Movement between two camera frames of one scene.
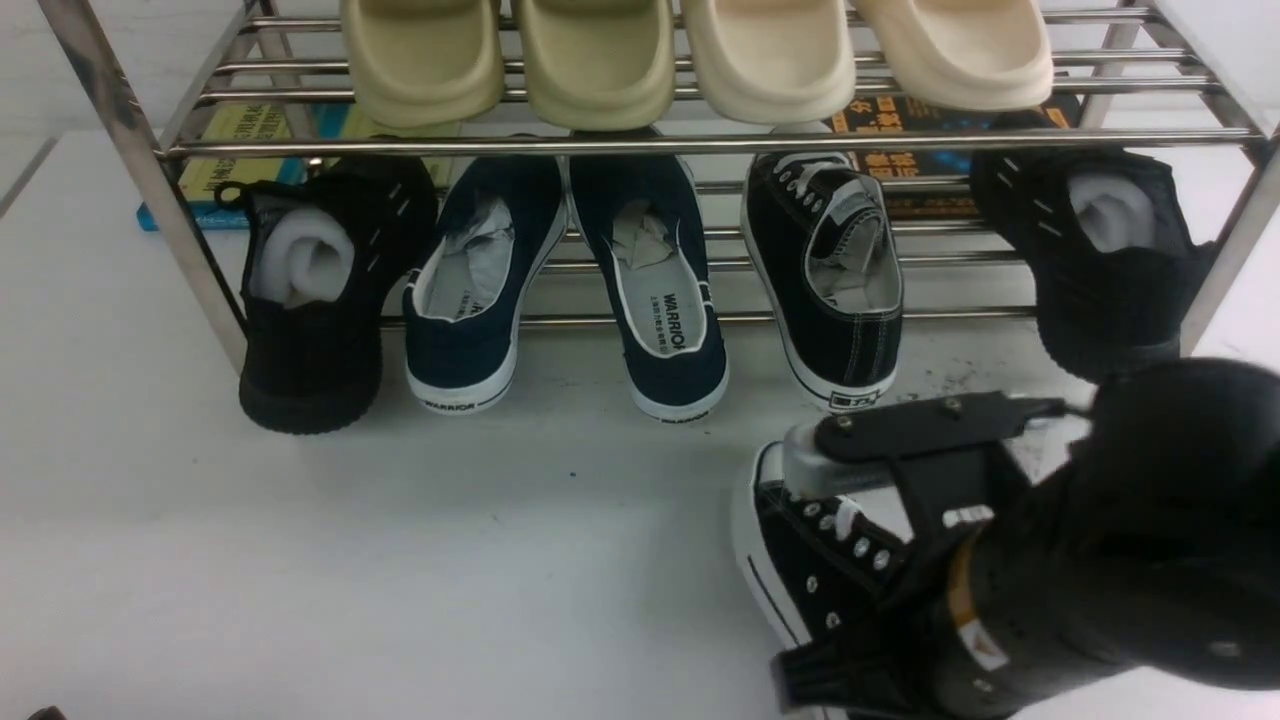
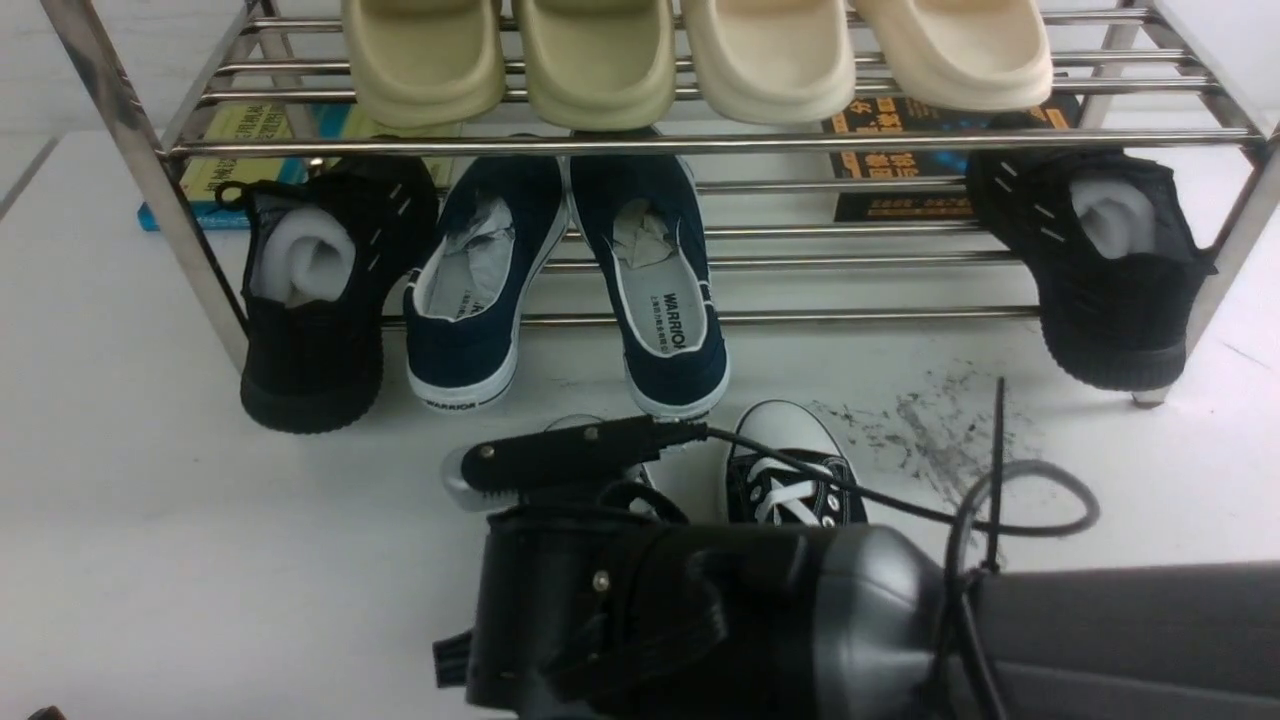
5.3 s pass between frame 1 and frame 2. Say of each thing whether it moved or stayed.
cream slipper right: stayed
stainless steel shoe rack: stayed
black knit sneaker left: stayed
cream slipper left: stayed
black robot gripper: moved
